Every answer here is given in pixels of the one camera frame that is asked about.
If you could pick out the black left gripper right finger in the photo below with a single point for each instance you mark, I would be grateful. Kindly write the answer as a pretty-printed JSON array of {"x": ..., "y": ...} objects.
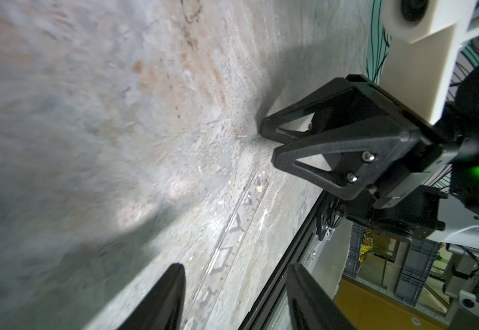
[{"x": 309, "y": 306}]

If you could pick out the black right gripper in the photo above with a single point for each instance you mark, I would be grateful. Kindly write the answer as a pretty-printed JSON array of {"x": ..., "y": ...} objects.
[{"x": 387, "y": 153}]

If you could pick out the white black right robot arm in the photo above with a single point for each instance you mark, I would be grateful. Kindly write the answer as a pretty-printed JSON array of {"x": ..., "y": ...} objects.
[{"x": 457, "y": 180}]

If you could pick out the clear short straight ruler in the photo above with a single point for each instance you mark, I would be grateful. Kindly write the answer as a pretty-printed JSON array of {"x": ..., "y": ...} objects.
[{"x": 223, "y": 257}]

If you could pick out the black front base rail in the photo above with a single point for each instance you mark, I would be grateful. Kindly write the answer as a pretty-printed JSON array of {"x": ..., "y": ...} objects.
[{"x": 273, "y": 294}]

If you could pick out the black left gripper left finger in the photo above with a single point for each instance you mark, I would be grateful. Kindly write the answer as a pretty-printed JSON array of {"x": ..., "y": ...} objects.
[{"x": 162, "y": 307}]

